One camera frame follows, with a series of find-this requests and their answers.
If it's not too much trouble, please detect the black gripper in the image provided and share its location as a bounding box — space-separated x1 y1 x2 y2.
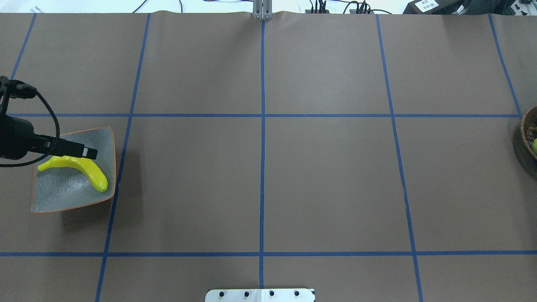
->
0 76 98 160

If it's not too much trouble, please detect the grey square plate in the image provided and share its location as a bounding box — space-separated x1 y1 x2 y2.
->
32 126 117 213

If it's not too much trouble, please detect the woven wicker basket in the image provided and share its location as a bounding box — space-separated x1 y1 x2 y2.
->
512 105 537 180

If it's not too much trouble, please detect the black box with label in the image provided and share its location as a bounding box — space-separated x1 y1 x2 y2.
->
403 0 469 15

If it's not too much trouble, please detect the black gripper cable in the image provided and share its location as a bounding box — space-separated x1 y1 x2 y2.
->
0 82 61 168

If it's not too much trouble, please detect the aluminium frame post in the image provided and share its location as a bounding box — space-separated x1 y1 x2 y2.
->
252 0 274 21

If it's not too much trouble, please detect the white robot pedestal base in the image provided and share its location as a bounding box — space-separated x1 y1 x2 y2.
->
205 288 316 302

